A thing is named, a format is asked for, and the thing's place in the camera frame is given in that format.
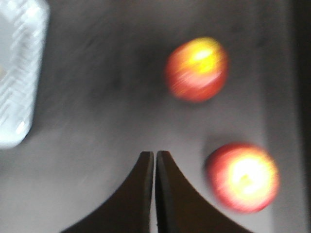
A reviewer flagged dark red apple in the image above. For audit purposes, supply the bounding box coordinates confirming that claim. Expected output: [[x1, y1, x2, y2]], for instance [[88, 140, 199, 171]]
[[205, 143, 280, 213], [165, 37, 229, 102]]

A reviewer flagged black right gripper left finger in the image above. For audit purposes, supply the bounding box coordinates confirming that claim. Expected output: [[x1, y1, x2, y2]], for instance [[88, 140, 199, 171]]
[[63, 151, 154, 233]]

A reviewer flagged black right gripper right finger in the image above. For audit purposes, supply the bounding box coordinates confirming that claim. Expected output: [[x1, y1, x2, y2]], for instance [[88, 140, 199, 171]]
[[155, 151, 248, 233]]

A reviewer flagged light blue plastic basket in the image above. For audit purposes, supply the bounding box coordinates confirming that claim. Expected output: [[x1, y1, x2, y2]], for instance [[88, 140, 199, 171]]
[[0, 0, 50, 149]]

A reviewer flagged black fruit display stand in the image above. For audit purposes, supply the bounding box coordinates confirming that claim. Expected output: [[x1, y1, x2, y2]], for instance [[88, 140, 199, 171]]
[[0, 0, 311, 233]]

